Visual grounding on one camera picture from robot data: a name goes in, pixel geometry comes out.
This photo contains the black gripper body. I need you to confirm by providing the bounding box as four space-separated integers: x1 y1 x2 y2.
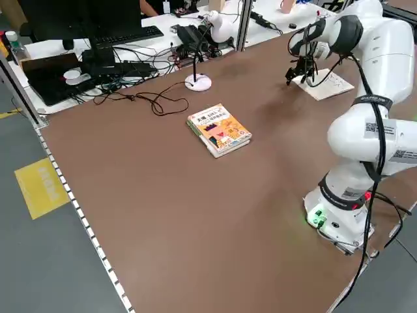
293 55 319 71

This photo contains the lined paper notebook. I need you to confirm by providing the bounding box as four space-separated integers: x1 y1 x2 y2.
294 68 355 101

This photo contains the orange illustrated book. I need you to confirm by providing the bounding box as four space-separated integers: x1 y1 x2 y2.
187 103 253 154

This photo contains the black finned power supply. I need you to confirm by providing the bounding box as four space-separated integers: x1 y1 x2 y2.
177 25 209 45

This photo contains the white book with green spine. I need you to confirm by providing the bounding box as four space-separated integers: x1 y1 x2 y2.
186 119 252 159

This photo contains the person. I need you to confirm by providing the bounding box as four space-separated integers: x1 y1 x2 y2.
139 0 172 16

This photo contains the black keyboard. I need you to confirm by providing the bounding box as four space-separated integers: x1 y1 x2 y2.
73 25 165 46

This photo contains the white tape dispenser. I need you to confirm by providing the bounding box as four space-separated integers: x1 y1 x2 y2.
63 68 92 87

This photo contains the black monitor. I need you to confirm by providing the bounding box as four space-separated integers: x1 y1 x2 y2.
19 0 143 78

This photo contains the black laptop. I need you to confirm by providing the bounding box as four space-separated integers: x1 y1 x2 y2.
21 53 96 107

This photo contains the white toothed edge strip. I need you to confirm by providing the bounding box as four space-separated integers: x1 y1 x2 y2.
34 125 135 313

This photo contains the yellow floor sign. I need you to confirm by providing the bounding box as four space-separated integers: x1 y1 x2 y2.
14 158 71 220

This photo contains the bottle with white cap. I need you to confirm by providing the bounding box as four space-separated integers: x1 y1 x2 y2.
4 31 27 63

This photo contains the aluminium frame rail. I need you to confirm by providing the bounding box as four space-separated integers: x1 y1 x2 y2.
0 52 50 127
233 0 254 53

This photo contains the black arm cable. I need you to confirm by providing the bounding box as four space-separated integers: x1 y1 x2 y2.
325 53 412 313

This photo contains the black cable bundle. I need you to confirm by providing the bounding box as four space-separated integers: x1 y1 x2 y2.
97 44 183 95

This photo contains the black lamp cable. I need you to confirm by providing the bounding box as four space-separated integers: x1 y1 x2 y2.
94 80 196 116

